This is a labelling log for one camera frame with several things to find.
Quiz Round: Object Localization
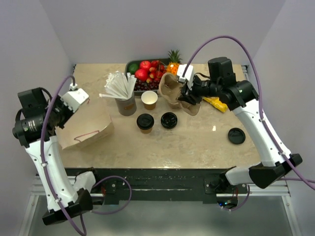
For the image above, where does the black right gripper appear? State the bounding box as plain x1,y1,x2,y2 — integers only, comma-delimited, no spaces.
179,75,221,105

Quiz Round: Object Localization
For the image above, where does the brown pulp cup carrier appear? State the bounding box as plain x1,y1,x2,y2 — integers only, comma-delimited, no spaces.
158,72,200,116

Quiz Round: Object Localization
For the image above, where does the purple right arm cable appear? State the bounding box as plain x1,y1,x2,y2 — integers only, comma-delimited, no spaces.
183,35,315,212

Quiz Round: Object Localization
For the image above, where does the white wrapped straw bundle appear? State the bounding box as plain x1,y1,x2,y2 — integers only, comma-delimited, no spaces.
99,71,137,100

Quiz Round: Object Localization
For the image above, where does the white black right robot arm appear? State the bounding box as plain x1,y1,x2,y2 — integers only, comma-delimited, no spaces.
177,57,303,193

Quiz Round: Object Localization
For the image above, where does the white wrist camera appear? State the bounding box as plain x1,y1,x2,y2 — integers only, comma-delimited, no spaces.
176,64,194,87
61,84,89,113

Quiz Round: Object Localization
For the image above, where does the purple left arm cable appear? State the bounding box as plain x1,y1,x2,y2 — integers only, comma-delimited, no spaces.
40,75,87,236

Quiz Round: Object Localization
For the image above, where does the red cherry cluster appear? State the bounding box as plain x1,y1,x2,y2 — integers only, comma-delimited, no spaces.
146,60,166,84

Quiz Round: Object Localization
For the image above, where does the orange pineapple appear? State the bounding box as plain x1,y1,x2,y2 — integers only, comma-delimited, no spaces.
166,50,182,75

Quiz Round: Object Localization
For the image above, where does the brown paper coffee cup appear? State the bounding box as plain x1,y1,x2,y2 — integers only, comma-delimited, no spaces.
140,127,153,134

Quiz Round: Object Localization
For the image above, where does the black cup lid stack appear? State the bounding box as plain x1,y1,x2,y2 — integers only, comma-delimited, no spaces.
160,112,178,129

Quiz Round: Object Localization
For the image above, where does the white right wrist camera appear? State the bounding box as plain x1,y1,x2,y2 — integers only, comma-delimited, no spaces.
176,64,194,87

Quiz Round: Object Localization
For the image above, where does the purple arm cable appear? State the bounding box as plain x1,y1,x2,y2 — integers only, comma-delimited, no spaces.
40,75,87,236
183,35,315,212

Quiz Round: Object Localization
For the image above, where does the purple grape bunch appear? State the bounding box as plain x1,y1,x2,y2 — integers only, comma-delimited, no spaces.
134,78,160,91

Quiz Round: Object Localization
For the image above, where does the dark green fruit tray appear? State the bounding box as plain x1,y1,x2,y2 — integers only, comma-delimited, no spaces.
125,59,170,94

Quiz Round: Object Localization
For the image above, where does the grey metal straw holder cup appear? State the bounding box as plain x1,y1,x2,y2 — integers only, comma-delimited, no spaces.
115,92,137,116

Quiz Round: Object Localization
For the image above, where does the red apple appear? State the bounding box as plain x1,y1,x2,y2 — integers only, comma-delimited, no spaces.
139,60,151,71
134,69,148,82

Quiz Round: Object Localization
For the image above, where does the single black cup lid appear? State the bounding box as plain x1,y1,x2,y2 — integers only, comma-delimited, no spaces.
228,127,246,145

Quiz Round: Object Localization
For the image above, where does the black coffee cup lid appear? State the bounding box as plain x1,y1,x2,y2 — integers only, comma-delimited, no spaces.
136,113,155,130

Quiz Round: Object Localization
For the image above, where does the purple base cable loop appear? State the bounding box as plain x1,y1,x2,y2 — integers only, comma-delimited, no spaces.
91,175,132,214

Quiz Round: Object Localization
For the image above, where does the pink white paper bag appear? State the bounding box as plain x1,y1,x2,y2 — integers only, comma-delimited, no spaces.
56,98,114,150

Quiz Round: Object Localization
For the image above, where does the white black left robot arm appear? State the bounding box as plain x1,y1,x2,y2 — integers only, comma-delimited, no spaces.
12,88,102,225

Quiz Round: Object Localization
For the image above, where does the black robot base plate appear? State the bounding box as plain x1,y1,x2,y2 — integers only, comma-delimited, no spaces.
63,166,249,205

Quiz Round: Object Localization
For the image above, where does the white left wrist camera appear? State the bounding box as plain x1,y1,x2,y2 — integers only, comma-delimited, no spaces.
61,84,89,113

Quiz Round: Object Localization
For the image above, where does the green lime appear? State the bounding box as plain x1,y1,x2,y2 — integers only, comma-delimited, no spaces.
128,63,139,74

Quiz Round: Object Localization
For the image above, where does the yellow chips bag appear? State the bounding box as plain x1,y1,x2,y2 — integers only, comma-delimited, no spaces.
203,97,228,113

